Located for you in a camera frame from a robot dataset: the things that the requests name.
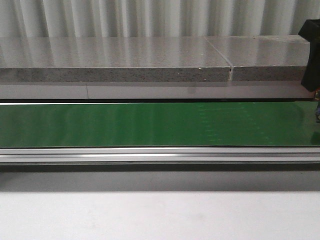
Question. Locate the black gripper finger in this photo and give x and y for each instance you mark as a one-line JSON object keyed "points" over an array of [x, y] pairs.
{"points": [[310, 31]]}

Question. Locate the grey speckled stone slab right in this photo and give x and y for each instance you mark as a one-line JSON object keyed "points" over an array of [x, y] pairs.
{"points": [[263, 58]]}

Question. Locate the grey speckled stone slab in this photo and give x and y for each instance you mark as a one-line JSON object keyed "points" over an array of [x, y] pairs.
{"points": [[110, 60], [263, 58]]}

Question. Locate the white panel under slab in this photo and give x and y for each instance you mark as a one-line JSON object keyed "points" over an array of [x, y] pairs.
{"points": [[155, 90]]}

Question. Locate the green conveyor belt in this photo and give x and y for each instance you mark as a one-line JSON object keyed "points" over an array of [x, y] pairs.
{"points": [[284, 124]]}

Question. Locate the grey speckled stone slab left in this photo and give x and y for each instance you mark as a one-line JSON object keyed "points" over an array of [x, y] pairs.
{"points": [[110, 60]]}

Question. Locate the white corrugated curtain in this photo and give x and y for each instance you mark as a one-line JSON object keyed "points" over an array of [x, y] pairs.
{"points": [[151, 18]]}

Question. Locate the aluminium conveyor side rail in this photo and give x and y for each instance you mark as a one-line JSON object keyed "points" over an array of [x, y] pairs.
{"points": [[157, 155]]}

